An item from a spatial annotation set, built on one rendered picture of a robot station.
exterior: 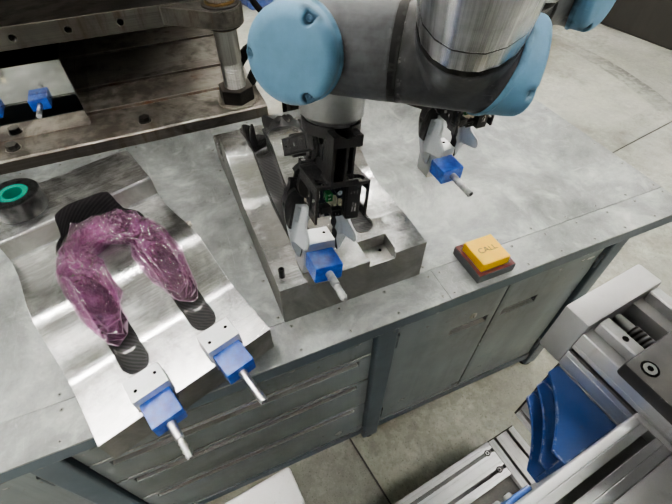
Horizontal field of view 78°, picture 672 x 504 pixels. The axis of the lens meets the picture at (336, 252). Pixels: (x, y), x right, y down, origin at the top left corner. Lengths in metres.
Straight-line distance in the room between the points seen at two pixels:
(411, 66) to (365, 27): 0.04
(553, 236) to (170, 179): 0.83
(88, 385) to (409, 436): 1.05
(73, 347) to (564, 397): 0.66
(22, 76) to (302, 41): 1.03
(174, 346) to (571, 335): 0.53
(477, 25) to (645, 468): 0.46
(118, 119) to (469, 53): 1.14
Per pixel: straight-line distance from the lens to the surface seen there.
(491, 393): 1.61
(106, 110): 1.40
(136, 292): 0.71
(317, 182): 0.50
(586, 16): 0.58
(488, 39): 0.28
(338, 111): 0.47
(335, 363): 0.91
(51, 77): 1.29
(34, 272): 0.84
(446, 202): 0.93
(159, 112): 1.32
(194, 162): 1.07
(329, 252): 0.62
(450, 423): 1.53
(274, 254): 0.69
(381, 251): 0.73
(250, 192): 0.80
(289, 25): 0.33
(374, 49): 0.34
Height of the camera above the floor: 1.41
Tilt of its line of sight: 49 degrees down
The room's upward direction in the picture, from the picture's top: straight up
